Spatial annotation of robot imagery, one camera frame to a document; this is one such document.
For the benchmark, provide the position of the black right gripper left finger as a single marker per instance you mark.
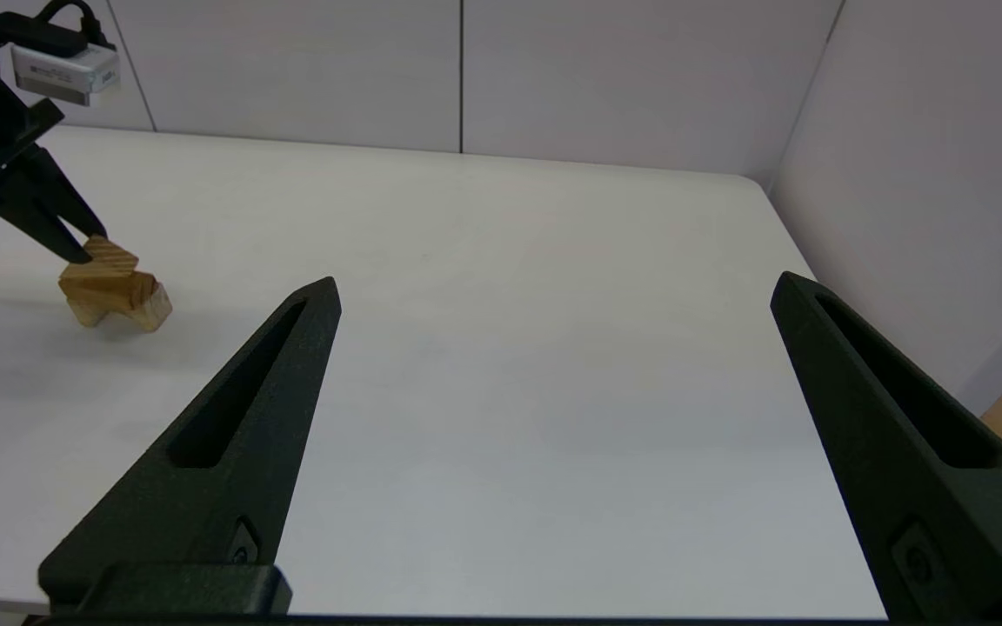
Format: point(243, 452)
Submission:
point(214, 513)

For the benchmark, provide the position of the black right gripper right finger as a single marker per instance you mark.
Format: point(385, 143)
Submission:
point(936, 513)

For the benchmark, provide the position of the triangular wooden building block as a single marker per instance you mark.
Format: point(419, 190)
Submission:
point(111, 258)

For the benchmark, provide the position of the arched wooden building block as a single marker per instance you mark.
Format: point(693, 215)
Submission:
point(153, 309)

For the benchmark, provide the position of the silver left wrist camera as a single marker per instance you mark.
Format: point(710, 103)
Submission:
point(62, 71)

